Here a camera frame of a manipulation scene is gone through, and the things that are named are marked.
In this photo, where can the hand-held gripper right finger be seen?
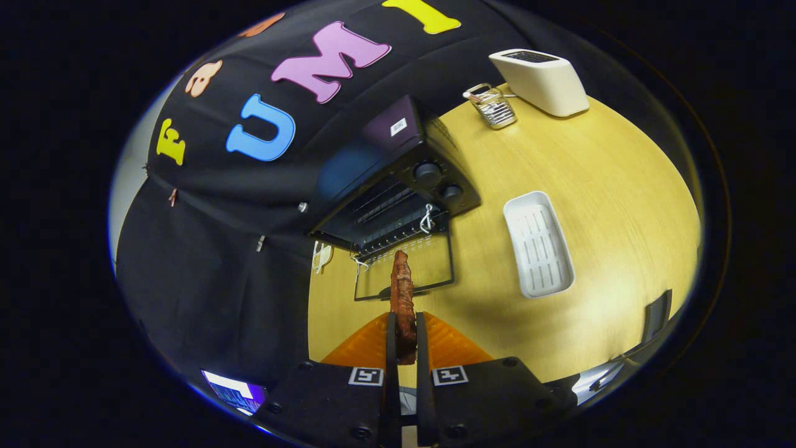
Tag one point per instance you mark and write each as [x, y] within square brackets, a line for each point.
[479, 398]

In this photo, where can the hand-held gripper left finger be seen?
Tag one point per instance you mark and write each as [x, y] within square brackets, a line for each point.
[329, 404]

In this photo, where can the reddish brown meat piece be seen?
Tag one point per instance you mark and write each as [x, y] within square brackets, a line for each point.
[403, 292]

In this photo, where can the black toaster oven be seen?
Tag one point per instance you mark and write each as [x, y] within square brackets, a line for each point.
[379, 155]

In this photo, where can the white bread toaster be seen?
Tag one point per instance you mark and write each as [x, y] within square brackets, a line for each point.
[547, 81]

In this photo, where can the white divided dish with grains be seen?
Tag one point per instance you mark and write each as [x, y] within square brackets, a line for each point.
[322, 255]

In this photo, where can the white rectangular tray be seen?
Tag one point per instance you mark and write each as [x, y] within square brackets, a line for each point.
[538, 246]

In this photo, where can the black backdrop cloth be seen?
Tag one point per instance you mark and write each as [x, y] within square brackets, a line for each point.
[217, 280]

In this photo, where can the silver cloth clip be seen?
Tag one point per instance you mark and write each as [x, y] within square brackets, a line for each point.
[261, 242]

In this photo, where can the red cloth clip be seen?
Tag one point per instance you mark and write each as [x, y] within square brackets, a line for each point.
[172, 196]

